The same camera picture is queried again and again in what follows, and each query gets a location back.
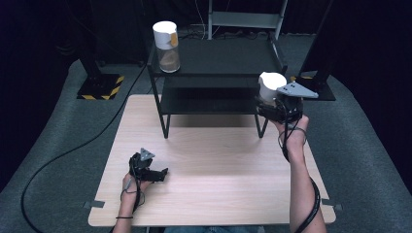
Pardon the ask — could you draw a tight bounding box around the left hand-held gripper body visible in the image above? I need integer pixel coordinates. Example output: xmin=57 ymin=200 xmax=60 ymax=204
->
xmin=128 ymin=147 xmax=156 ymax=182

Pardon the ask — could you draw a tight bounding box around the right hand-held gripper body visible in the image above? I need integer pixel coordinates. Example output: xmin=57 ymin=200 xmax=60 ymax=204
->
xmin=271 ymin=81 xmax=320 ymax=125

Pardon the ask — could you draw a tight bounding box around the black two-tier shelf rack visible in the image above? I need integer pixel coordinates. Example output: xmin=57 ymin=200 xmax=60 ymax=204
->
xmin=147 ymin=30 xmax=289 ymax=140

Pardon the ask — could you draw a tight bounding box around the white paper cup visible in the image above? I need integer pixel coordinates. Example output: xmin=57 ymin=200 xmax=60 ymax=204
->
xmin=152 ymin=20 xmax=181 ymax=74

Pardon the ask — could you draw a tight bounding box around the person's left hand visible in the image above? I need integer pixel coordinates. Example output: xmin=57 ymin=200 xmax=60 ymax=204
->
xmin=120 ymin=172 xmax=154 ymax=205

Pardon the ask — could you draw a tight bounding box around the person's right hand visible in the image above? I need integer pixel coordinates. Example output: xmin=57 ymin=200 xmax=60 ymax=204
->
xmin=271 ymin=115 xmax=310 ymax=155

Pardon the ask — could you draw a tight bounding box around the black stand with striped base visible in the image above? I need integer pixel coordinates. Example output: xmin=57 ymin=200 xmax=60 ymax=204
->
xmin=76 ymin=0 xmax=125 ymax=101
xmin=290 ymin=0 xmax=337 ymax=102

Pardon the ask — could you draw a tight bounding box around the grey tape strip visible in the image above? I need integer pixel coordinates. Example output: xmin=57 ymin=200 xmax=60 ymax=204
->
xmin=83 ymin=200 xmax=106 ymax=210
xmin=321 ymin=197 xmax=343 ymax=212

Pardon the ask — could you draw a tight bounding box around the long black floor cable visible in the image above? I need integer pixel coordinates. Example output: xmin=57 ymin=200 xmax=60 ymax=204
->
xmin=20 ymin=62 xmax=149 ymax=233

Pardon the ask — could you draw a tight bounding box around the grey metal frame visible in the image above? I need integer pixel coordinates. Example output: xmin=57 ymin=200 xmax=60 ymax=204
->
xmin=207 ymin=0 xmax=289 ymax=42

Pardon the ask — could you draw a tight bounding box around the bundle of black cables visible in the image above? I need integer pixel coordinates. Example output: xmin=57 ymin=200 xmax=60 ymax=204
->
xmin=177 ymin=28 xmax=274 ymax=41

